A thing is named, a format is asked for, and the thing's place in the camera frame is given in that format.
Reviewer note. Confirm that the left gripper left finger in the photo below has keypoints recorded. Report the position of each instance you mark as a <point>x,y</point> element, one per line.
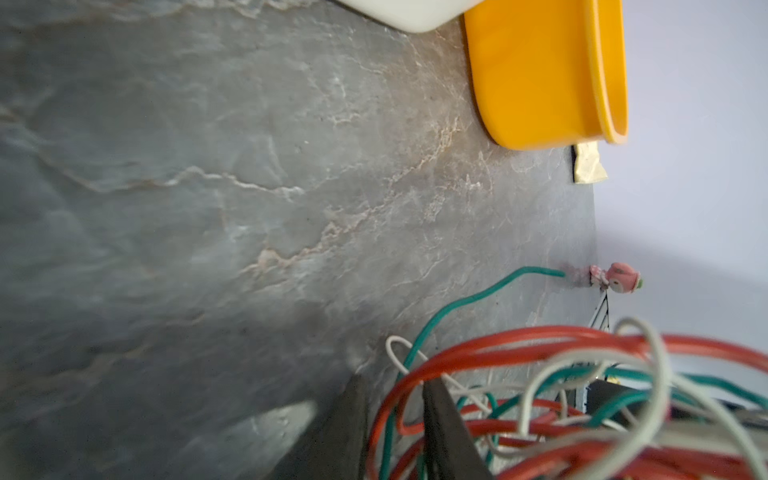
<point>333,446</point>

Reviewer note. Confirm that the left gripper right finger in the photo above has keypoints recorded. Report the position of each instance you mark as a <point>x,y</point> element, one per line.
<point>450,451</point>

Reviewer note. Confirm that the pink toy figure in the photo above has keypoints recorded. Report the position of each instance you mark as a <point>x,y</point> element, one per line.
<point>619,277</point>

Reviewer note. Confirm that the beige work glove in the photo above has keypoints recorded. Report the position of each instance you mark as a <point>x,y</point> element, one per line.
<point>587,166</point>

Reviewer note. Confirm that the yellow plastic bin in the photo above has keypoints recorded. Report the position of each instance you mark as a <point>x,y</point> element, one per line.
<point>549,73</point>

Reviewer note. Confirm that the white plastic bin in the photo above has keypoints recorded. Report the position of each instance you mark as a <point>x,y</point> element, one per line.
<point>412,16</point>

